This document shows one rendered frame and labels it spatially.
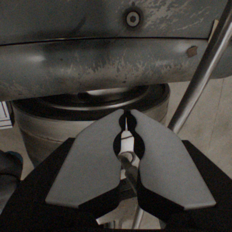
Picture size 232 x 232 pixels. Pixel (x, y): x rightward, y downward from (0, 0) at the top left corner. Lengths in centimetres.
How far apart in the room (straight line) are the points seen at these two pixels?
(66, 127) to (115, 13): 15
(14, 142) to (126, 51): 169
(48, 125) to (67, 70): 10
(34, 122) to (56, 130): 4
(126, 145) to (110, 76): 11
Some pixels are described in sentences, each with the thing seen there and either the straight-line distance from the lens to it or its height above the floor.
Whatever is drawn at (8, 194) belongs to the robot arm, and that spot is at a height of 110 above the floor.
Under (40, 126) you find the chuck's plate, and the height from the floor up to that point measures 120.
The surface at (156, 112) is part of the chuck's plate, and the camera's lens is 28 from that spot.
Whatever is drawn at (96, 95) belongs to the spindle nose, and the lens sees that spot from 27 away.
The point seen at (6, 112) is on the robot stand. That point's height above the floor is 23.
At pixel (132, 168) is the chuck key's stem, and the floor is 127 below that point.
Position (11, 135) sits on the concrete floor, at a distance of 177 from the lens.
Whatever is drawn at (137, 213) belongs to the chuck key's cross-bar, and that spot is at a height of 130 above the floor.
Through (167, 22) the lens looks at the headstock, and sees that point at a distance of 20.
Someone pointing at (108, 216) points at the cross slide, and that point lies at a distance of 97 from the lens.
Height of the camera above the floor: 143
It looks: 55 degrees down
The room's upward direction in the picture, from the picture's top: 148 degrees clockwise
